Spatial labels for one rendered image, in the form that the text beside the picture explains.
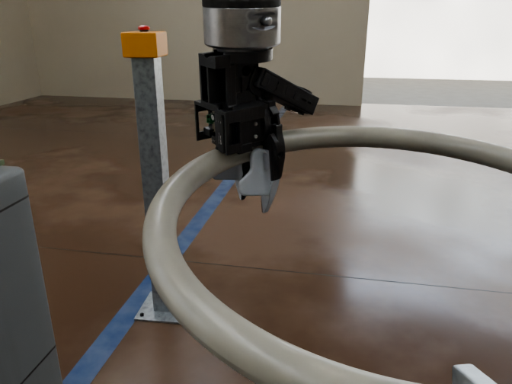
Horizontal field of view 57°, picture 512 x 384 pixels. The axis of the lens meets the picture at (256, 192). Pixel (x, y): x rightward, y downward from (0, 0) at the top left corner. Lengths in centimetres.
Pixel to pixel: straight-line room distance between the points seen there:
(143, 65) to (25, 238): 81
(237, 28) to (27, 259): 70
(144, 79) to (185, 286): 136
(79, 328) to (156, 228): 161
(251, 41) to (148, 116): 117
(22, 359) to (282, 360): 88
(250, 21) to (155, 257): 28
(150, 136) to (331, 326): 99
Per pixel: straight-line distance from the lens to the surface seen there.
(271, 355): 29
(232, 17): 53
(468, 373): 28
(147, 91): 166
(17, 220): 102
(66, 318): 208
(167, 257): 37
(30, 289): 109
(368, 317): 199
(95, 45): 744
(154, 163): 171
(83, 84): 762
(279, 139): 58
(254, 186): 59
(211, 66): 55
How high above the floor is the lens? 113
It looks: 20 degrees down
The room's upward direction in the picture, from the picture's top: straight up
